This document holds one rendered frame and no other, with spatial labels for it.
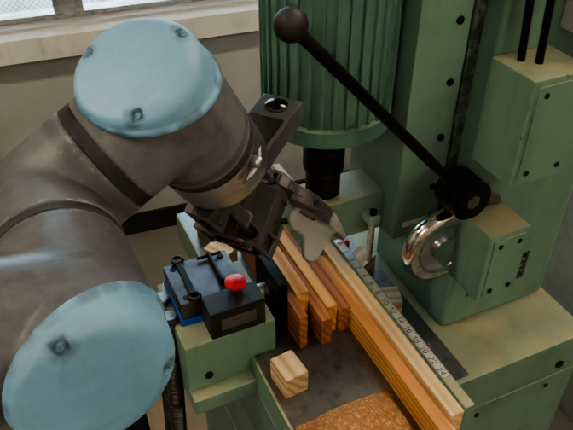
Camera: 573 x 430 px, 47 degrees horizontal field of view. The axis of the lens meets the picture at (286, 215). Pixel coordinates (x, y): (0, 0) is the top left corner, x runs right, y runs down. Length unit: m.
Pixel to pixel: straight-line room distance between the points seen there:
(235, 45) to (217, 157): 1.87
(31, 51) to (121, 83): 1.75
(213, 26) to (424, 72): 1.43
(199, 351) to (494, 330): 0.53
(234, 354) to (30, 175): 0.56
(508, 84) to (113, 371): 0.63
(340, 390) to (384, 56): 0.45
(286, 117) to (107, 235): 0.31
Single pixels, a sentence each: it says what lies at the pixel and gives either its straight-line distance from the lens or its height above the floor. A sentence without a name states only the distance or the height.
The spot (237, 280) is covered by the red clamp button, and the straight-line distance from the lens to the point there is 0.90.
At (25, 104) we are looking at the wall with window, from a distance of 2.34.
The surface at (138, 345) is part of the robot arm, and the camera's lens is 0.35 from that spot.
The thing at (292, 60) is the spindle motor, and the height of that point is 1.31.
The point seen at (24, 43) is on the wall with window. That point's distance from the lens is 2.19.
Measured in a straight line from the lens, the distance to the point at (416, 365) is 0.92.
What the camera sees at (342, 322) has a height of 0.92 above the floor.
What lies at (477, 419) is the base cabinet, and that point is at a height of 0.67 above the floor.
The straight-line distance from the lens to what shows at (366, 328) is 0.96.
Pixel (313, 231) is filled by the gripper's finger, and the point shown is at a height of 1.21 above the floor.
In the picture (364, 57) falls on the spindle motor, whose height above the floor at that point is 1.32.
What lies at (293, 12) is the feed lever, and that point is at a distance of 0.65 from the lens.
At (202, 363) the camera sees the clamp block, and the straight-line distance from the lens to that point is 0.94.
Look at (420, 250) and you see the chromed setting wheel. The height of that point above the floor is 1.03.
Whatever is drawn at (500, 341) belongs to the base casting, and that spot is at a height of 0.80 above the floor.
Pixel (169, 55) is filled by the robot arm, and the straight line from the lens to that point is 0.45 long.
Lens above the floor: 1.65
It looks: 38 degrees down
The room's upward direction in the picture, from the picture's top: straight up
